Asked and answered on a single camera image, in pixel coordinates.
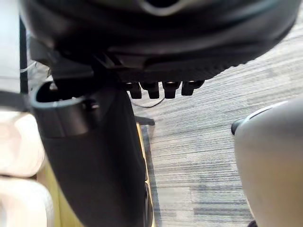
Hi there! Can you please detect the silver robot leg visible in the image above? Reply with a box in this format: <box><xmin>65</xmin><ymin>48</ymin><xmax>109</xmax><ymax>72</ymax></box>
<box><xmin>231</xmin><ymin>98</ymin><xmax>303</xmax><ymax>227</ymax></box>

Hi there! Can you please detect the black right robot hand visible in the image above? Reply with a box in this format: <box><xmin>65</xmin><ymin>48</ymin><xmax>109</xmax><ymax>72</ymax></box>
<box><xmin>19</xmin><ymin>0</ymin><xmax>302</xmax><ymax>227</ymax></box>

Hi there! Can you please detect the black upright post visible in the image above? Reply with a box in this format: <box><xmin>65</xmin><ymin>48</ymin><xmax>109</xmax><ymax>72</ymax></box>
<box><xmin>19</xmin><ymin>17</ymin><xmax>30</xmax><ymax>95</ymax></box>

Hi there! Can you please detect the black stand foot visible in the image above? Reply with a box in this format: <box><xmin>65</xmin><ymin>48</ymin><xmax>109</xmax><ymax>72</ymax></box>
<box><xmin>135</xmin><ymin>115</ymin><xmax>156</xmax><ymax>126</ymax></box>

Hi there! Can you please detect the black floor cable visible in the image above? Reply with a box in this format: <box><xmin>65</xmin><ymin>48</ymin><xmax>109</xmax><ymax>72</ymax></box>
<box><xmin>132</xmin><ymin>96</ymin><xmax>165</xmax><ymax>109</ymax></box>

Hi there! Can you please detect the white slipper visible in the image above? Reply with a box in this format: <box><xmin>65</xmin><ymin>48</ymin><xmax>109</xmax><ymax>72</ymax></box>
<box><xmin>0</xmin><ymin>110</ymin><xmax>46</xmax><ymax>178</ymax></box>
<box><xmin>0</xmin><ymin>176</ymin><xmax>55</xmax><ymax>227</ymax></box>

